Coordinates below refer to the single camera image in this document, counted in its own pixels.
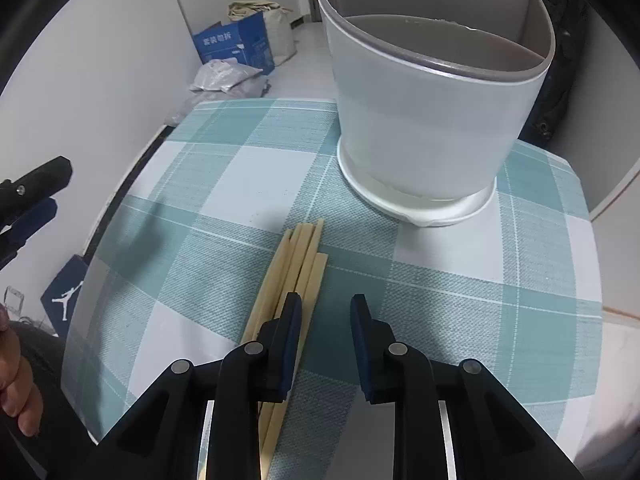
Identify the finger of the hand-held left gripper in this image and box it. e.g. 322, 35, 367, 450
0, 156, 73, 228
0, 197, 57, 271

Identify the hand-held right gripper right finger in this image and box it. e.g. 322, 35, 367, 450
349, 294, 586, 480

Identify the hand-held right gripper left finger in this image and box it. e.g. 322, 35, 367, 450
97, 292, 305, 480

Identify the group of wooden chopsticks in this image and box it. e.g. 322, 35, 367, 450
240, 218, 330, 480

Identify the white utensil holder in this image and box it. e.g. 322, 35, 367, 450
315, 0, 557, 228

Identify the person's left hand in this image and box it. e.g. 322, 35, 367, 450
0, 305, 45, 436

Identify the white packaging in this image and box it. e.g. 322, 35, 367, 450
5, 286, 26, 317

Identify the teal checked tablecloth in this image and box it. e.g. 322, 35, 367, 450
60, 97, 606, 480

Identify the small grey plastic package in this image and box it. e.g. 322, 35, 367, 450
192, 59, 263, 93

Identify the large grey plastic package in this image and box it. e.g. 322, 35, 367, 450
165, 77, 273, 126

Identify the blue cardboard box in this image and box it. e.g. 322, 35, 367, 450
192, 12, 276, 76

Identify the beige cloth bag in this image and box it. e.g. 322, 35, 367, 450
228, 0, 293, 23

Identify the white sack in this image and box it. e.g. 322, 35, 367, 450
262, 7, 299, 66

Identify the white cabinet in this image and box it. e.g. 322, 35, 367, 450
587, 50, 640, 321

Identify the black backpack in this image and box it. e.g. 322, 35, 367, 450
517, 0, 591, 151

